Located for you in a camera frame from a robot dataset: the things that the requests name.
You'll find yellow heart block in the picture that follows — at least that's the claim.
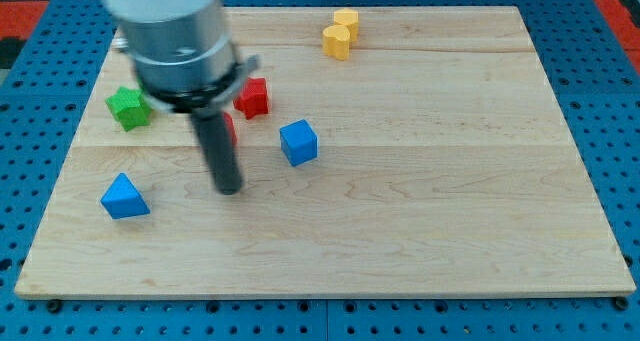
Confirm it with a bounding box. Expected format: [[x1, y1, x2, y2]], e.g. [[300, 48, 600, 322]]
[[322, 25, 351, 61]]

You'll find green star block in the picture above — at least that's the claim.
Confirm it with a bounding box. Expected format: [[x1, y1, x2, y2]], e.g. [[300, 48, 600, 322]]
[[105, 87, 151, 132]]

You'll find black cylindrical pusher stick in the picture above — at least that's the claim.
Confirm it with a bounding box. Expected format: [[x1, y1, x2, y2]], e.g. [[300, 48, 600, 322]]
[[190, 109, 243, 195]]

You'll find red block behind stick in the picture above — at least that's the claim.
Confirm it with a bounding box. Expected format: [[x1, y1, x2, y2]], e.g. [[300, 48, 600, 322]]
[[223, 112, 238, 147]]

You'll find red star block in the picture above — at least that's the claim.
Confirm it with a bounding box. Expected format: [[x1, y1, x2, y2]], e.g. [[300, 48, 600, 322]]
[[233, 78, 270, 120]]

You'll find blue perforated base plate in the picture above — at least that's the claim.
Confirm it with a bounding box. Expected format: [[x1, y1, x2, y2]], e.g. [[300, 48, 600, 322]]
[[1, 0, 639, 340]]

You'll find wooden board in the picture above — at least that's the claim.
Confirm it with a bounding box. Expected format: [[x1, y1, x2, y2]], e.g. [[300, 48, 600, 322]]
[[15, 6, 636, 300]]

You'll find blue triangle block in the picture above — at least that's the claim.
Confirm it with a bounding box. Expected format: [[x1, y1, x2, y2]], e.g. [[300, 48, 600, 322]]
[[100, 173, 150, 219]]

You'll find yellow hexagon block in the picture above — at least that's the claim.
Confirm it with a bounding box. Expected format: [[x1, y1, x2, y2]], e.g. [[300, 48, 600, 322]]
[[333, 8, 359, 43]]

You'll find blue cube block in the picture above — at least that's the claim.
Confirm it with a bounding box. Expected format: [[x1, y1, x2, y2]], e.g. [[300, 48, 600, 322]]
[[279, 119, 318, 166]]

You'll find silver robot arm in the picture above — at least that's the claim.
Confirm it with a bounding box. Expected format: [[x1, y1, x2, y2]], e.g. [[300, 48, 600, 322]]
[[101, 0, 259, 113]]

